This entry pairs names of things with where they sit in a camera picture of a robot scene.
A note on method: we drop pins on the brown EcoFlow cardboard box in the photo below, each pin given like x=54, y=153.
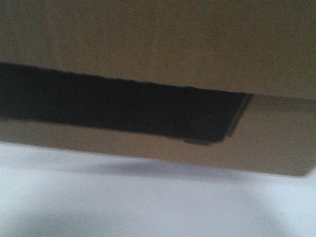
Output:
x=224, y=83

